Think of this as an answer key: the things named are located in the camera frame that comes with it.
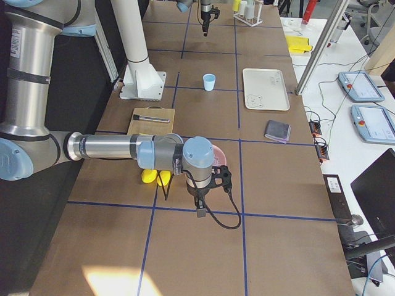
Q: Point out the cream bear tray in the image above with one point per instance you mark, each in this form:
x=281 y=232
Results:
x=264 y=89

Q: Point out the blue teach pendant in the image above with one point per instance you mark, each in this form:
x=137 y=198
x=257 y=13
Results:
x=360 y=87
x=373 y=124

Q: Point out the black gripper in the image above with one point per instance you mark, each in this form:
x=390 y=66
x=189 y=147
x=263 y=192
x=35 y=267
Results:
x=204 y=12
x=197 y=193

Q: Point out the pink bowl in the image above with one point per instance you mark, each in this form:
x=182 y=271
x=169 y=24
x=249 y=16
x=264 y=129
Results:
x=219 y=157

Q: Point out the white cup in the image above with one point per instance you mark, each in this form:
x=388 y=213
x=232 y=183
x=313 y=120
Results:
x=249 y=14

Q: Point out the yellow cup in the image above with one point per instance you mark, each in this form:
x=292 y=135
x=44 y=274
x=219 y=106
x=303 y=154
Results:
x=235 y=6

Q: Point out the yellow lemon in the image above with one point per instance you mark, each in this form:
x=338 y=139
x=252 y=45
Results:
x=163 y=178
x=148 y=176

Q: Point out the grey cup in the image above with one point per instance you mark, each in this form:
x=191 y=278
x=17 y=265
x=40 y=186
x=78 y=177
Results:
x=242 y=7

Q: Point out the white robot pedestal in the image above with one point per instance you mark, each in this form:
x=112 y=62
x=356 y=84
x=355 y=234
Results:
x=141 y=80

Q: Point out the yellow cloth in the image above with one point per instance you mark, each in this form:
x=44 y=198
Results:
x=298 y=44

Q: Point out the aluminium frame post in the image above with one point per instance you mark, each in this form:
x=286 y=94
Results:
x=322 y=42

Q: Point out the light blue cup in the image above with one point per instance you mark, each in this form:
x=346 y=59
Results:
x=209 y=81

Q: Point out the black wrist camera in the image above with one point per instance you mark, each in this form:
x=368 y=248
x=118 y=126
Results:
x=222 y=178
x=215 y=12

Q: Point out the white wire cup rack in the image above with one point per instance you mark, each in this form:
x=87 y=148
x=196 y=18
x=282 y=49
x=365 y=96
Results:
x=257 y=20

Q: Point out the wooden cutting board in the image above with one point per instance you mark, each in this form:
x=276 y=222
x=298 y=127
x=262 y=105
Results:
x=149 y=127

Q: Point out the black monitor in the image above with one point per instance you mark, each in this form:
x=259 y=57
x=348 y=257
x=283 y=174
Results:
x=374 y=191

